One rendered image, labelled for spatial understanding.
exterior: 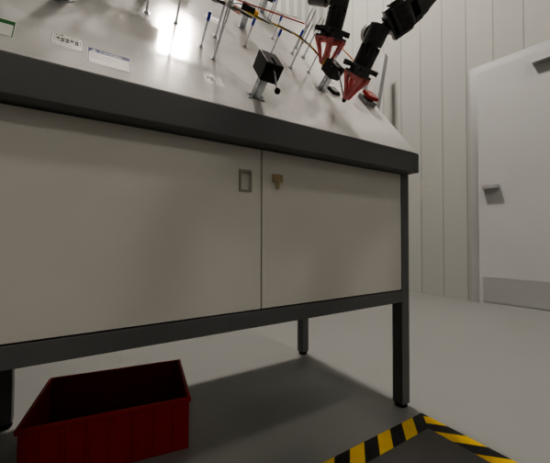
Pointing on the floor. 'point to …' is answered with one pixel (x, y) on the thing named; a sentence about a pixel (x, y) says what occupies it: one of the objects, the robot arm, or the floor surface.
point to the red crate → (107, 416)
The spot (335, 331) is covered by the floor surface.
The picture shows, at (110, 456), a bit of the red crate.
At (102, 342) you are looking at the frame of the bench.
